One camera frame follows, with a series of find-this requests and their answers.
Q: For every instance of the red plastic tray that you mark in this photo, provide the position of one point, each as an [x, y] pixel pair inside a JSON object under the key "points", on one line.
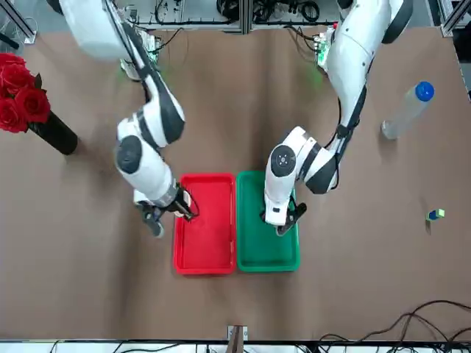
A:
{"points": [[206, 242]]}

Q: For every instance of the aluminium profile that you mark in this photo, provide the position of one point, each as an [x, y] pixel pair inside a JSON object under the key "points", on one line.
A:
{"points": [[450, 22]]}

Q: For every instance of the small green blue block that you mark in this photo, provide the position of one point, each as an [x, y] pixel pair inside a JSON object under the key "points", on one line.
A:
{"points": [[438, 213]]}

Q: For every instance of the green circuit board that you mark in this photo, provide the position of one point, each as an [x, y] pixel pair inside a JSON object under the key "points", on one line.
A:
{"points": [[322, 48], [149, 43]]}

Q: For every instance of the aluminium camera post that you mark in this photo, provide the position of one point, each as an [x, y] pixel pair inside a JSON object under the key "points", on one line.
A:
{"points": [[237, 340]]}

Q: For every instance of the aluminium frame rail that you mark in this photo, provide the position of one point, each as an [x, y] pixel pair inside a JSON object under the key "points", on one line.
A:
{"points": [[206, 24]]}

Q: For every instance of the red rose bouquet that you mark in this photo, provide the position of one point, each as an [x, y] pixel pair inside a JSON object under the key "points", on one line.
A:
{"points": [[33, 104]]}

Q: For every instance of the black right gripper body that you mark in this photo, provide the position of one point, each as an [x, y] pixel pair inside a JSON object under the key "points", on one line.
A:
{"points": [[177, 201]]}

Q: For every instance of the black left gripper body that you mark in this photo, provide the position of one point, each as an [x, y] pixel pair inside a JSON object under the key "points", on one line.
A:
{"points": [[292, 209]]}

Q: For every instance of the clear bottle with blue cap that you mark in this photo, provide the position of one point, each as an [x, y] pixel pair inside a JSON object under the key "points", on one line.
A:
{"points": [[404, 114]]}

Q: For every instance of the green plastic tray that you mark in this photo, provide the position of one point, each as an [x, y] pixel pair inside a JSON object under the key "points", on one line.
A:
{"points": [[265, 250]]}

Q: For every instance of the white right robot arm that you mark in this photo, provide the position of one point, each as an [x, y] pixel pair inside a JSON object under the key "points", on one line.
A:
{"points": [[147, 173]]}

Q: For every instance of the black cylindrical vase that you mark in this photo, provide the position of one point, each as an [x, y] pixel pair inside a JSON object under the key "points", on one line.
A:
{"points": [[60, 138]]}

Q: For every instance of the clear plastic container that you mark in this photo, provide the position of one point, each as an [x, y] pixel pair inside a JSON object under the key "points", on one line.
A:
{"points": [[25, 33]]}

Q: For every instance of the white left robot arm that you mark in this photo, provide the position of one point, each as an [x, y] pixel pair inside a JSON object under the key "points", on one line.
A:
{"points": [[353, 55]]}

